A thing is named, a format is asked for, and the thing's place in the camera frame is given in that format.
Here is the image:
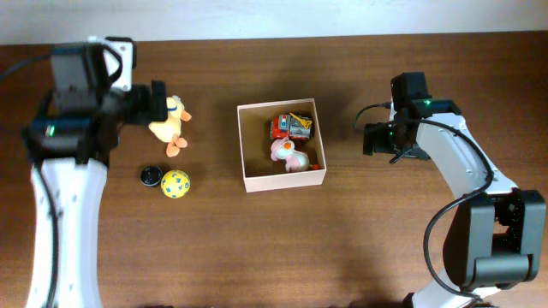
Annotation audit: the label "black round cap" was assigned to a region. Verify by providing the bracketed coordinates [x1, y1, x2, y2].
[140, 166, 164, 187]

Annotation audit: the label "yellow ball blue letters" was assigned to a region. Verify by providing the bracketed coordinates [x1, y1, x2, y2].
[160, 169, 191, 198]

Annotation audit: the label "right black cable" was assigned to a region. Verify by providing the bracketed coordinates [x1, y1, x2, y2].
[353, 102, 496, 299]

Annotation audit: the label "red grey toy truck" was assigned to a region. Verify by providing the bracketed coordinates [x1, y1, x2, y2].
[270, 113, 313, 142]

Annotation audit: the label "white cardboard box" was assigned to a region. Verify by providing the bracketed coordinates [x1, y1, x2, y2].
[237, 98, 327, 193]

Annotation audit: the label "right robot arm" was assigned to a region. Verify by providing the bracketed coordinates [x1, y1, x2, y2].
[363, 72, 546, 308]

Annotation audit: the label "pink hat rubber duck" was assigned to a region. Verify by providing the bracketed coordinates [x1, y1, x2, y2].
[271, 137, 320, 173]

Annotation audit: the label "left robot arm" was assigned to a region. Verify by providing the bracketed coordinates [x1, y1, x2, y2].
[22, 37, 168, 307]

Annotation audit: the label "yellow plush duck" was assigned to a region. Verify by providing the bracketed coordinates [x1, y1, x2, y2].
[148, 96, 192, 157]

